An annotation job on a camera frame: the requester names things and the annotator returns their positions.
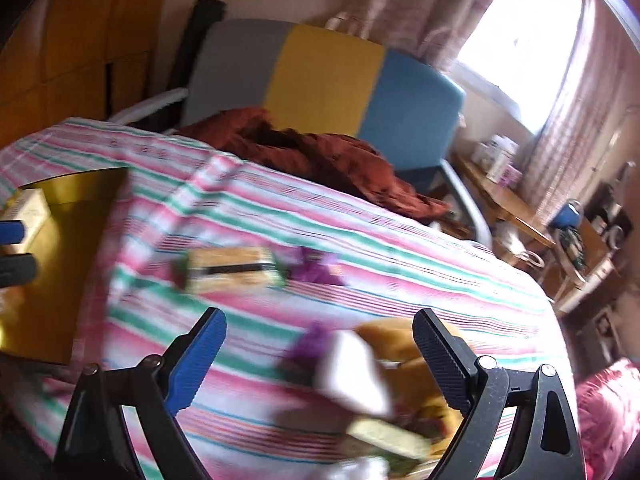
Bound purple toy block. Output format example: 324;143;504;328
288;247;345;286

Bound wooden side table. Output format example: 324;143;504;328
452;154;614;316

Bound gold cardboard box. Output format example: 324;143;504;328
1;167;128;365

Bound wooden wardrobe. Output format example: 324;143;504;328
1;0;164;145

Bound red pink pillow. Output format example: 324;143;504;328
576;358;639;479

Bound rust red blanket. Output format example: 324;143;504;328
178;107;450;222

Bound white carton on table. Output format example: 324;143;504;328
471;134;520;188

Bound patterned soap box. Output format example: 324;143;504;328
172;246;285;295

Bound pink checked curtain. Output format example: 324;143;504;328
337;0;626;219

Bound striped pink green bedsheet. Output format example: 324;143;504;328
1;118;575;479

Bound cream soap box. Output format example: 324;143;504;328
1;188;51;255

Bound blue pot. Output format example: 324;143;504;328
549;200;584;230

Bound yellow sponge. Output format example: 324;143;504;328
355;318;461;441

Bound grey yellow blue headboard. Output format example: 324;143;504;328
181;20;464;171

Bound white foam block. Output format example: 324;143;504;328
314;330;394;418

